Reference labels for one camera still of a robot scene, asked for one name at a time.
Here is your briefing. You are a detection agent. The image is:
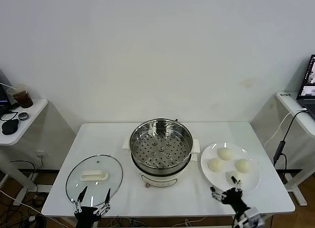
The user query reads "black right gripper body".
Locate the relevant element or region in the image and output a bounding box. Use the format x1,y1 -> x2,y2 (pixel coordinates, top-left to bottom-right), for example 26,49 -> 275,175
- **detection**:
220,188 -> 251,214

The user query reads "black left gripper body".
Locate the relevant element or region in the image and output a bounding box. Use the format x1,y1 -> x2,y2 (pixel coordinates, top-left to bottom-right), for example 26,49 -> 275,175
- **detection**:
74,206 -> 99,228

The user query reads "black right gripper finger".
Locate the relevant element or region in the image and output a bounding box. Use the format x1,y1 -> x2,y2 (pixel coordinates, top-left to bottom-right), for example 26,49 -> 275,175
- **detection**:
230,176 -> 243,193
209,187 -> 226,202

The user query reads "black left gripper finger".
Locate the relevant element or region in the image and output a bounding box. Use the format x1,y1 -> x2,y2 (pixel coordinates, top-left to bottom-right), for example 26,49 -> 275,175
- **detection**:
95,188 -> 111,216
72,185 -> 89,214

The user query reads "white steamed baozi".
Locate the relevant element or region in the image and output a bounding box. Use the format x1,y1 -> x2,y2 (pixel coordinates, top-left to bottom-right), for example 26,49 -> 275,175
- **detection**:
208,158 -> 224,172
225,170 -> 244,185
217,147 -> 233,162
234,159 -> 252,173

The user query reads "glass lid with white handle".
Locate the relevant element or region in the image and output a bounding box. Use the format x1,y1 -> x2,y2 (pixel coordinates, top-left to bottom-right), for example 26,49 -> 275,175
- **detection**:
65,153 -> 124,208

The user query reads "perforated steel steamer basket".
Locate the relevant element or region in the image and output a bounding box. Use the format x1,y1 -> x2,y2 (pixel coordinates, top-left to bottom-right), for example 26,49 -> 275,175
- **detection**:
129,118 -> 194,170

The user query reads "white round plate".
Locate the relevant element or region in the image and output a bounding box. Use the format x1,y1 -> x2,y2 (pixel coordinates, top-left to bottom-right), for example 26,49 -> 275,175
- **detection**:
200,142 -> 261,195

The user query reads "white electric cooker base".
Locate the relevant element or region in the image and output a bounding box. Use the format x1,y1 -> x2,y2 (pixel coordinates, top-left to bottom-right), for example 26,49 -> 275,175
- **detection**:
122,136 -> 200,189

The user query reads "black computer mouse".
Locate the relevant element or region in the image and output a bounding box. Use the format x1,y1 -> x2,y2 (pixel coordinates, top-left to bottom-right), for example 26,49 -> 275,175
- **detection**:
1,119 -> 20,135

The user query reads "plastic cup of iced coffee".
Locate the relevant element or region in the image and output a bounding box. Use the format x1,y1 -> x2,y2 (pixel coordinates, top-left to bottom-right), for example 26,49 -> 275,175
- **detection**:
6,84 -> 34,109

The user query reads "open black laptop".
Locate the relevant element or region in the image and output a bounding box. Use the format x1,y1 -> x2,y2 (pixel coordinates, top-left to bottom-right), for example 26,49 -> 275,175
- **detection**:
296,54 -> 315,108

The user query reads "dark monitor with blue strip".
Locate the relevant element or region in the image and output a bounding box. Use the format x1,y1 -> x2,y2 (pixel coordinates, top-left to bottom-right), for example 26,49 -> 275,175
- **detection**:
0,69 -> 13,113

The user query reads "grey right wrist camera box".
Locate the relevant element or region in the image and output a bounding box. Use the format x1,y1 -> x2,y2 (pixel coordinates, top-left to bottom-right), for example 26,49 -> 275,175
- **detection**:
245,206 -> 266,228

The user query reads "black cable with adapter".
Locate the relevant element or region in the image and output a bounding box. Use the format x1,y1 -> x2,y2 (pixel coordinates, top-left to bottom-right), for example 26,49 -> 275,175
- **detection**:
273,110 -> 308,184

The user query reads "black floor cable loop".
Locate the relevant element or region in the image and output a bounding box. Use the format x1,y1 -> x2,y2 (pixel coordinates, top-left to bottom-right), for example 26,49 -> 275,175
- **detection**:
9,160 -> 38,189

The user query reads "white charging cable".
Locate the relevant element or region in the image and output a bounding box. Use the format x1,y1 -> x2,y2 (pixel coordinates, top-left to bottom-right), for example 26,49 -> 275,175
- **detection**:
264,108 -> 308,148

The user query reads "thin black desk cable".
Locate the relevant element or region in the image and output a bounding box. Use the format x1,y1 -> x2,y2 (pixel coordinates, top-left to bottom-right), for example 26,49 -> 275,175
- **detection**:
0,109 -> 19,122

